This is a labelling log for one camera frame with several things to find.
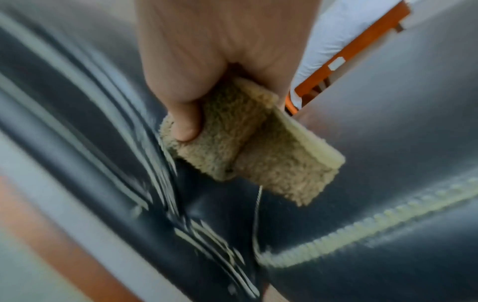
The person's right hand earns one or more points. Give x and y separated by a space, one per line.
216 35

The green cleaning cloth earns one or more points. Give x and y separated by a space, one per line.
276 153

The black leather chair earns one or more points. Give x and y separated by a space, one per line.
388 147

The white pillow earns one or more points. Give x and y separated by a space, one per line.
336 29

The wooden luggage rack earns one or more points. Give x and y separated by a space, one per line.
351 50

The red wooden door frame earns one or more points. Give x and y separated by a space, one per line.
45 248

